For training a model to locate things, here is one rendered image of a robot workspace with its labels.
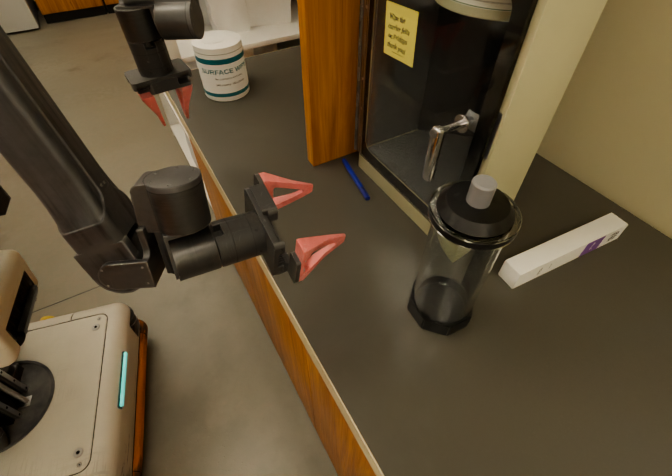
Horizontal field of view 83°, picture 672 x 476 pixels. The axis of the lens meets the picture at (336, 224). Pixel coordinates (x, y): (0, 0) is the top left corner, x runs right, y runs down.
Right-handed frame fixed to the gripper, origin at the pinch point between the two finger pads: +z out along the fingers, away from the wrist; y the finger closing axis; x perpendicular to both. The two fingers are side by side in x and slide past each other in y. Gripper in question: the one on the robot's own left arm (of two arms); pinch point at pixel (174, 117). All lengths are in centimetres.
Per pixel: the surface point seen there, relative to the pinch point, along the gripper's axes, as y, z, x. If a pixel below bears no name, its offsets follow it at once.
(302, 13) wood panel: 24.4, -16.0, -10.7
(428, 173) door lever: 25, -2, -44
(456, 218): 18, -6, -55
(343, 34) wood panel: 31.8, -11.3, -12.1
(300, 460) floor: -6, 111, -36
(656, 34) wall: 74, -11, -46
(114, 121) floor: -10, 100, 223
